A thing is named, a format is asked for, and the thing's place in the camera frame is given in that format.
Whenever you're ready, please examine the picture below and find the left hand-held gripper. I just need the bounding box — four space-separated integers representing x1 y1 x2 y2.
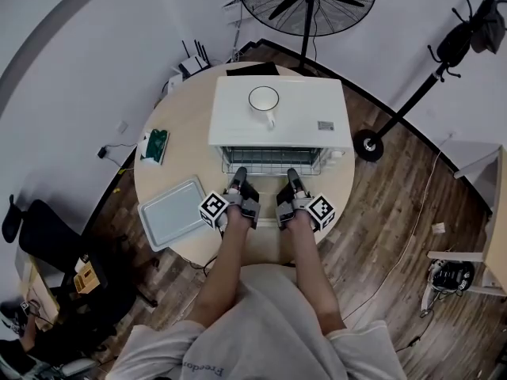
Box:
199 167 261 231

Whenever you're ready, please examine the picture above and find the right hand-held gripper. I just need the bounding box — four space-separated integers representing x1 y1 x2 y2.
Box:
276 168 337 233

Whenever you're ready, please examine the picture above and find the wire oven rack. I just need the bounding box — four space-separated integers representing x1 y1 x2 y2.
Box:
220 146 322 177

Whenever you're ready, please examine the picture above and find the silver metal baking tray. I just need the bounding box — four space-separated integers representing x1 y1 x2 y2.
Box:
137 175 217 253

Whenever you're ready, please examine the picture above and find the white toaster oven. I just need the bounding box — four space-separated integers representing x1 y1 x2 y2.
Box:
208 74 354 177

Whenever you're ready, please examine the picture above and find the person's right forearm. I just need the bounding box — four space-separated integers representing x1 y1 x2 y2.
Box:
283 215 348 338

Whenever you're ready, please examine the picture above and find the person's left forearm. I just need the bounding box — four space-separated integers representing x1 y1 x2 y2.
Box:
185 207 254 326

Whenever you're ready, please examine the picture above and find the black coat rack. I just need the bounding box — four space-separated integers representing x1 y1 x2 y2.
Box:
353 0 507 162

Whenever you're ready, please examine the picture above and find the white mug with dark rim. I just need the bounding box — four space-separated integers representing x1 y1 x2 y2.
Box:
247 85 281 130

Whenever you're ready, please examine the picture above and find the green tissue pack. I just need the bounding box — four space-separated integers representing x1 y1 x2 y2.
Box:
136 127 170 166

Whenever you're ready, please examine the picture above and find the flat black pad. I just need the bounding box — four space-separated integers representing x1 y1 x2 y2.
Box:
226 61 281 78

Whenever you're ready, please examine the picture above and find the white router with black antennas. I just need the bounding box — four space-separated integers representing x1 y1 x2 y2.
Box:
177 40 212 79

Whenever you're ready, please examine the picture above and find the person's light grey shirt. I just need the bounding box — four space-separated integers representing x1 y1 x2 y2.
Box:
105 263 409 380

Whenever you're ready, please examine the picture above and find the black harness device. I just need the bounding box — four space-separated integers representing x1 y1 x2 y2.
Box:
429 259 475 292

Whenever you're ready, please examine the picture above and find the yellow wooden box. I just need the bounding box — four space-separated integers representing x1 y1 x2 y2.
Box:
74 265 100 295

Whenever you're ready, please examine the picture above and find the black office chair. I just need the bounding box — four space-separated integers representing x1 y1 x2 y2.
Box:
2 194 159 352

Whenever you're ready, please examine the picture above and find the black bag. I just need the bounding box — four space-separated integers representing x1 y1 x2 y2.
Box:
436 21 475 62

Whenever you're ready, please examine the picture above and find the small wooden desk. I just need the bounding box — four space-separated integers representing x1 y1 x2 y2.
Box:
15 247 60 332

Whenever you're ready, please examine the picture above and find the khaki bag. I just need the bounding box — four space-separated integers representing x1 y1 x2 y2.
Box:
470 8 507 55

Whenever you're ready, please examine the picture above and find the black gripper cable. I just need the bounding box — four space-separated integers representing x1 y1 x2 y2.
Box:
189 227 227 279

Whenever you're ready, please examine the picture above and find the long white floor cable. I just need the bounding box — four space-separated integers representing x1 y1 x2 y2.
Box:
340 150 443 320

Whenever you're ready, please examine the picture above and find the wooden desk with white frame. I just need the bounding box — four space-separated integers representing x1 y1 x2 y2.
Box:
426 144 507 298

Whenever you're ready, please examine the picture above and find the grey wall rail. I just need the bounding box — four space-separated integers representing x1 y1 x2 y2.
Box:
0 0 128 116

